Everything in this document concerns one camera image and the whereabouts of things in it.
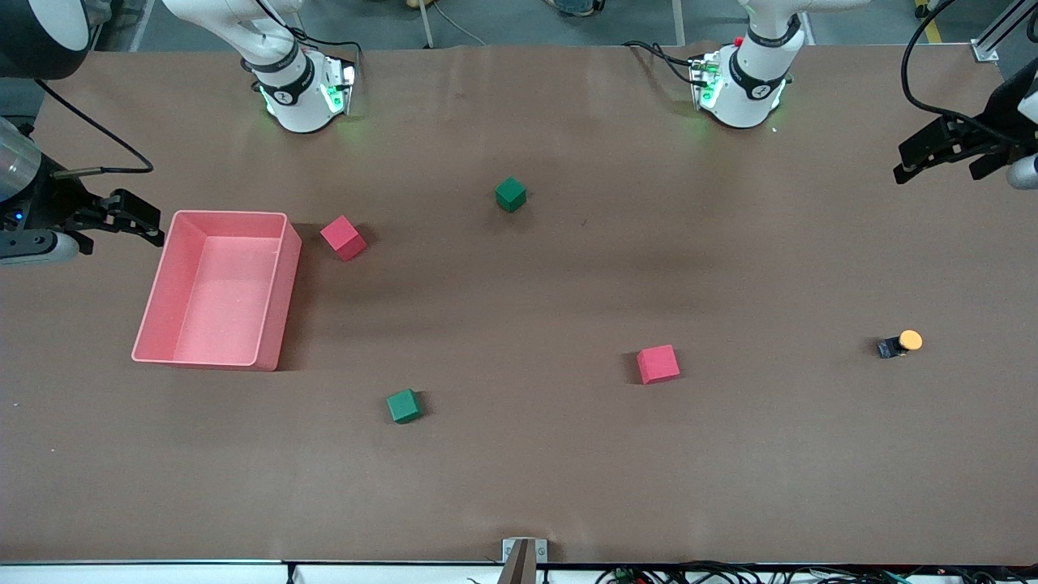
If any white table edge rail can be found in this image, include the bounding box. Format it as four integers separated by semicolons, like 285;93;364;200
0;560;601;584

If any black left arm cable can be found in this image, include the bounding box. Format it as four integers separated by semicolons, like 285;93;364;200
899;0;1006;131

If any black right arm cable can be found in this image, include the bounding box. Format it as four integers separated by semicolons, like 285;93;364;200
32;77;155;177

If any brown mounting post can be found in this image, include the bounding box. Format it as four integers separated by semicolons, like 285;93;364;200
496;539;538;584

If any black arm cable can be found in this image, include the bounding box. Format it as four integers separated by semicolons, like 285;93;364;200
32;77;155;177
899;0;1006;131

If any large table cover sheet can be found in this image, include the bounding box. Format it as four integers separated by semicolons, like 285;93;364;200
0;42;1038;566

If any pink plastic bin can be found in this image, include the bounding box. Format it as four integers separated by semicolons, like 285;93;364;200
131;210;302;372

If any pink cube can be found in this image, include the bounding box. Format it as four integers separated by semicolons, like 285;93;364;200
320;215;367;262
636;344;681;385

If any metal table edge bracket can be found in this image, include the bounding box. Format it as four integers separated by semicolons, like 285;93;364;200
502;538;549;564

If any black base power cable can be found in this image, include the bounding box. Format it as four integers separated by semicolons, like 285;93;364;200
255;0;363;82
623;41;702;86

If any aluminium frame profile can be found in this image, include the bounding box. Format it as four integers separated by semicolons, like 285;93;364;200
971;0;1038;64

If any orange push button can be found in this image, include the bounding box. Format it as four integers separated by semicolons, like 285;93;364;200
877;329;924;359

